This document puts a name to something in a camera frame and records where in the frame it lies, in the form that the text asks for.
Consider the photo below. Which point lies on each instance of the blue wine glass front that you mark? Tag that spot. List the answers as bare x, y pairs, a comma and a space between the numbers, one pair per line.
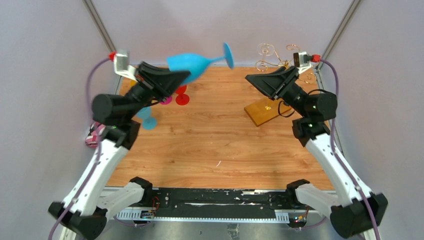
148, 122

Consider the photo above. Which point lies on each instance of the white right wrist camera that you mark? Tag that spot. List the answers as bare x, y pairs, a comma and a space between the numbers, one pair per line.
302, 61

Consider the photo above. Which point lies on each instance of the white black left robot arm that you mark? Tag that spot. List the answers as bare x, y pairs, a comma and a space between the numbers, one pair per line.
82, 210

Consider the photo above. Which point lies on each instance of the pink camouflage cloth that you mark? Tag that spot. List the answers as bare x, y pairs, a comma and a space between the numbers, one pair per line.
95, 131

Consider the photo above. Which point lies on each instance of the clear wine glass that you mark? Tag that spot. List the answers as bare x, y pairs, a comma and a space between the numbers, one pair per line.
265, 49

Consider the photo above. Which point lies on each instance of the blue wine glass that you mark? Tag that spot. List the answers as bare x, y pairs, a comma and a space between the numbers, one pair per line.
148, 122
197, 64

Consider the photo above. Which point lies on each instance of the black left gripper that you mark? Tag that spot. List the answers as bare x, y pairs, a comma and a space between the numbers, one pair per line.
159, 82

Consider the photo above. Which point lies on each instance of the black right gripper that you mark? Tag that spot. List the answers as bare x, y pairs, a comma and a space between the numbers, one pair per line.
275, 84

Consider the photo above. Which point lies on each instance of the wooden rack base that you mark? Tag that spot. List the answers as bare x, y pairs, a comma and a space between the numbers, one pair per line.
265, 110

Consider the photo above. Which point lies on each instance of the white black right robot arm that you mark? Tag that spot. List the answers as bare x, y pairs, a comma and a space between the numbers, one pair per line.
354, 208

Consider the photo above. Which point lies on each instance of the black mounting base plate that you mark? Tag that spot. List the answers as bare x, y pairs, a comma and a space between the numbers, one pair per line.
215, 200

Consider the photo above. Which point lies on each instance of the yellow wine glass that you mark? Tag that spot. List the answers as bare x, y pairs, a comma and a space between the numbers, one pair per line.
132, 83

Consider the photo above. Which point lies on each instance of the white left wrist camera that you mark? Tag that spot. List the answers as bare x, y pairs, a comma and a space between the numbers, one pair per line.
122, 66

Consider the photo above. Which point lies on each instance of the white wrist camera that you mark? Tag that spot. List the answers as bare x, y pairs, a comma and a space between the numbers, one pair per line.
302, 61
122, 66

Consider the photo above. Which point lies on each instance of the red wine glass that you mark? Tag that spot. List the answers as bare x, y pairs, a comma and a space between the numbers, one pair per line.
181, 97

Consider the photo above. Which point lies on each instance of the magenta wine glass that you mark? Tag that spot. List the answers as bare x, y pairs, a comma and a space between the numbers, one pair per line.
167, 101

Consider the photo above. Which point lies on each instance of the aluminium frame rail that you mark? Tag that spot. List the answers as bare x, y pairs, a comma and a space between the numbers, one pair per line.
205, 208

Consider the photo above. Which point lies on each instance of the gold wire glass rack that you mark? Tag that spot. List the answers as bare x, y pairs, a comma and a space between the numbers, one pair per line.
262, 65

